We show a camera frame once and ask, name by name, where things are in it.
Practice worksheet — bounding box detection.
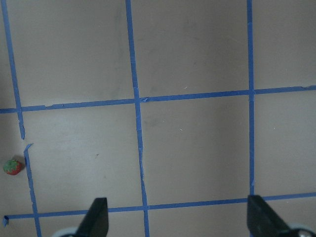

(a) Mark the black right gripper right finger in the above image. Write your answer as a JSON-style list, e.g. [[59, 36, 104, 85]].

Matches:
[[247, 195, 291, 237]]

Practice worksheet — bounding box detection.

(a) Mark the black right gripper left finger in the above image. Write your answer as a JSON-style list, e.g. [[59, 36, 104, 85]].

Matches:
[[75, 197, 109, 237]]

